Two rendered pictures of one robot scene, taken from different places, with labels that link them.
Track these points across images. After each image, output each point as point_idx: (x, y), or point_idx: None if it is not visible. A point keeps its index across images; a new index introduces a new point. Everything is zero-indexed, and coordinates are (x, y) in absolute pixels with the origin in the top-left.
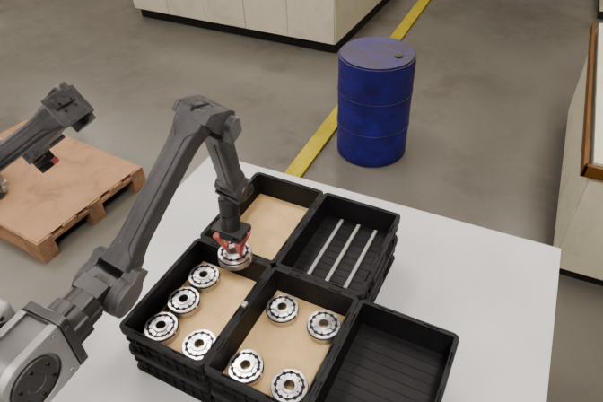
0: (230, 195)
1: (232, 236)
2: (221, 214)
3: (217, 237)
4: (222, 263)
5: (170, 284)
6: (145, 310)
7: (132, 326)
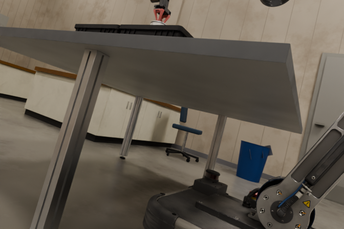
0: None
1: (169, 10)
2: None
3: (164, 9)
4: (165, 24)
5: (144, 33)
6: (163, 32)
7: (173, 33)
